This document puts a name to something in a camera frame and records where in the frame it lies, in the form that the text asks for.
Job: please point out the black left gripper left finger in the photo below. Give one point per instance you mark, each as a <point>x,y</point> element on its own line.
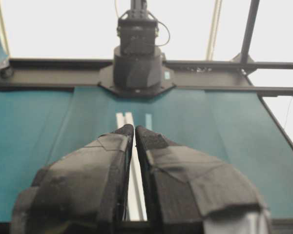
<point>84,191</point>

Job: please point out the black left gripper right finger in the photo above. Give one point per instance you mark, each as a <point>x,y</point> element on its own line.
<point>190,192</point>

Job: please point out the silver aluminium extrusion rail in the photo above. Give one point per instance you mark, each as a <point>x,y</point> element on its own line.
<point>136,200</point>

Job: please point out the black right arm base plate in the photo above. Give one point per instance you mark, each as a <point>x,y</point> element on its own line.
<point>166,83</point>

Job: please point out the light blue tape strip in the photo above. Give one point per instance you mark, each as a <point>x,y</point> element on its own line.
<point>148,119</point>

